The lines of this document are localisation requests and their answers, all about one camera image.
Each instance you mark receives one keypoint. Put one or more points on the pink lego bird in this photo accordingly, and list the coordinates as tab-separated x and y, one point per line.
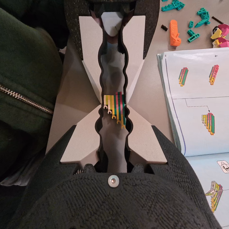
221	35

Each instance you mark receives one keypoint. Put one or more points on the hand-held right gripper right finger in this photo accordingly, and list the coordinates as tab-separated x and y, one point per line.
143	143

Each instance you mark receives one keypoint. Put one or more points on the thin black lego rod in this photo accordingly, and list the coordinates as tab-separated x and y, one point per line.
217	20

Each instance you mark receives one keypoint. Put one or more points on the short black lego pin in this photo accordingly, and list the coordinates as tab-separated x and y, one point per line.
164	27

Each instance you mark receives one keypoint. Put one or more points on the multicoloured lego wing assembly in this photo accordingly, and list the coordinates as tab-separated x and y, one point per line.
115	105

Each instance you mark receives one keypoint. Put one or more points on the scattered teal lego pieces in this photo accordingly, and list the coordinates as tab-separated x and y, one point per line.
203	17

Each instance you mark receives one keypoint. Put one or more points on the orange lego piece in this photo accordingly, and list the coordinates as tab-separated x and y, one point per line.
174	34

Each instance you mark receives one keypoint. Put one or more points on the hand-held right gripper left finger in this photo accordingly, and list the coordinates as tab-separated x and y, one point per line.
84	143

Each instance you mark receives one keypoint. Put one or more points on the lego instruction booklet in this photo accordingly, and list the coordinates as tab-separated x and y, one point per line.
196	107

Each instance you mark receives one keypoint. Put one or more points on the white face mask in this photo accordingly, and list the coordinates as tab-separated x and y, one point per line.
111	23

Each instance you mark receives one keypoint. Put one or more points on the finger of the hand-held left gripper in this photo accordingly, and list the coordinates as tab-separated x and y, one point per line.
89	44
136	44

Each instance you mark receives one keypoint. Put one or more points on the dark green jacket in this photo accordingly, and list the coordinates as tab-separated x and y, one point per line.
26	71

